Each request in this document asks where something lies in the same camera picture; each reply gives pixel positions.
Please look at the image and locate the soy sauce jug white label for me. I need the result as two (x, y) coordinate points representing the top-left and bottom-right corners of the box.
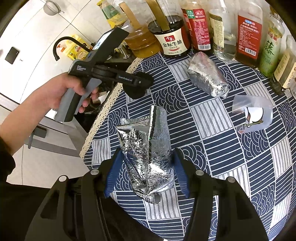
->
(146, 1), (191, 58)

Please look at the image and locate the red label sauce bottle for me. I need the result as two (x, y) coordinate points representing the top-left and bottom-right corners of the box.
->
(179, 0), (213, 54)

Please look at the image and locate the small dark brown bottle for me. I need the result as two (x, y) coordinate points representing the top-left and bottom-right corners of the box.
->
(270, 35), (295, 95)

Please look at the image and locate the green label glass bottle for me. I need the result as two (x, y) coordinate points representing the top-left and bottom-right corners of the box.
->
(97, 0), (127, 29)

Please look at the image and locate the folded silver foil bag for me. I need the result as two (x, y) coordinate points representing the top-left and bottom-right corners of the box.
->
(187, 52), (230, 98)

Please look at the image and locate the dark bottle red label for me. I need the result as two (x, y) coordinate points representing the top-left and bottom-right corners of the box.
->
(235, 1), (263, 68)

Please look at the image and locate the green label oil bottle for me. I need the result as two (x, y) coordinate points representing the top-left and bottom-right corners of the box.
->
(258, 12), (285, 78)

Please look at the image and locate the yellow dish soap bottle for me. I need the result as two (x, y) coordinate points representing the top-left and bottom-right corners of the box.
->
(56, 34), (94, 61)

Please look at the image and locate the person's left hand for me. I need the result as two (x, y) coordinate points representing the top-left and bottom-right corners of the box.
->
(26, 73), (85, 116)

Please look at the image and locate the clear bottle beige label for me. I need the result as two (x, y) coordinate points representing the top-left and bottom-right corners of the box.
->
(208, 1), (236, 61)

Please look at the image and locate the black kitchen faucet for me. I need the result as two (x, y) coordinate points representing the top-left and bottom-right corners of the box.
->
(53, 36), (92, 61)

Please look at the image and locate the blue patterned tablecloth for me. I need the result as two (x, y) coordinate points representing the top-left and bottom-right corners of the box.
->
(83, 54), (295, 240)

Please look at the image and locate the person's left forearm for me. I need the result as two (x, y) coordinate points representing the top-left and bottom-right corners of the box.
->
(1, 91), (51, 155)

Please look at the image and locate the black wall socket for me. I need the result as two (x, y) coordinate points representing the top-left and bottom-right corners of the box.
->
(5, 47), (20, 64)

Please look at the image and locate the metal mesh strainer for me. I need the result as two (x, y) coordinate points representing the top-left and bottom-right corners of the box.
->
(43, 0), (64, 16)

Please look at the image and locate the silver foil bag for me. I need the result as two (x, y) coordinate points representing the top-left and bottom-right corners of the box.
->
(187, 52), (230, 98)
(116, 105), (175, 204)

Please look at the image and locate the clear cooking oil jug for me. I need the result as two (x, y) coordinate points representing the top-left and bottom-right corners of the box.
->
(113, 1), (163, 58)

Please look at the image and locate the clear printed plastic cup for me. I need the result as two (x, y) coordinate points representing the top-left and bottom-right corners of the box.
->
(232, 95), (273, 134)

